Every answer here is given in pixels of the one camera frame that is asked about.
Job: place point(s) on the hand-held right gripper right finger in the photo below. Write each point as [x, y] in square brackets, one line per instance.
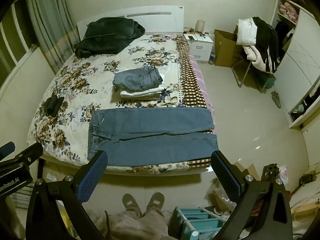
[225, 177]

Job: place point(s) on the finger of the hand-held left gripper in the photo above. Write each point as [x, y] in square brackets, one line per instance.
[30, 152]
[6, 148]

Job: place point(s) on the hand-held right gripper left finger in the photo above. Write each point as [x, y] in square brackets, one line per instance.
[92, 177]

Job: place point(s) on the blue denim pants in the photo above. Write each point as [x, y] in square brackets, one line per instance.
[155, 140]

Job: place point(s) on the folded white pants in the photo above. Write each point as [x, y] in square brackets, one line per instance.
[140, 93]

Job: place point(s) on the clear plastic bag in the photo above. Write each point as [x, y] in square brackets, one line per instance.
[221, 195]

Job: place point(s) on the person's left slipper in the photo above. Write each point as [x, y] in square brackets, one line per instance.
[130, 203]

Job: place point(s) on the person's slipper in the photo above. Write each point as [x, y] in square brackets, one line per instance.
[130, 203]
[156, 202]

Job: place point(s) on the small black cloth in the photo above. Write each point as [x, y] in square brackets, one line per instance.
[53, 106]

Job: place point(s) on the teal plastic rack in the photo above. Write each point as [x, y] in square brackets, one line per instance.
[197, 221]

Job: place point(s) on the person's legs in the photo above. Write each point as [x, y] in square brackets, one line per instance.
[140, 226]

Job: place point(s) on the person's right slipper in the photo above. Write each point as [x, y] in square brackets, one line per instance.
[156, 202]

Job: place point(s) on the pair of grey shoes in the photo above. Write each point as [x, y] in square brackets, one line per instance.
[276, 99]

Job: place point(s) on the green box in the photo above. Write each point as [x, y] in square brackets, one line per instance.
[268, 82]

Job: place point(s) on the window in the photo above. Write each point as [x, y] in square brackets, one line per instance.
[12, 42]

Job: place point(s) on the folded grey-blue jeans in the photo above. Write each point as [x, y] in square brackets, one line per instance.
[135, 78]

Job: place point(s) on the bed with floral sheet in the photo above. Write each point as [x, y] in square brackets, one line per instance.
[100, 67]

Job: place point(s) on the plastic water bottle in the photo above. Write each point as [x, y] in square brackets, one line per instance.
[212, 57]

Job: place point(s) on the pale pink padded coat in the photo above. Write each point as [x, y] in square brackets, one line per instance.
[256, 57]

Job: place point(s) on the striped curtain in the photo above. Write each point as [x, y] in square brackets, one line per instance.
[52, 25]

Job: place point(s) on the cardboard box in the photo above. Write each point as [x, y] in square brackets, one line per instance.
[225, 47]

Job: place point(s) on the white nightstand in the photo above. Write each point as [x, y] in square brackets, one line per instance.
[201, 48]

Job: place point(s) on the dark green blanket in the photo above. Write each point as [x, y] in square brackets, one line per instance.
[107, 36]

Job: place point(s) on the black jacket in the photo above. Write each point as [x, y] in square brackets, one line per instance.
[267, 40]

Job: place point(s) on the white jacket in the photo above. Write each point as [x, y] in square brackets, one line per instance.
[246, 32]

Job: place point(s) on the white cylindrical lamp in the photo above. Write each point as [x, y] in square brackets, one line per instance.
[200, 25]

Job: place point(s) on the white headboard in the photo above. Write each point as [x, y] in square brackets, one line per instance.
[155, 20]

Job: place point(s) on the pink folded bedding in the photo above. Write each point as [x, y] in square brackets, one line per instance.
[288, 11]

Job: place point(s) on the metal frame chair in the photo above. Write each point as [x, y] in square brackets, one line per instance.
[241, 72]

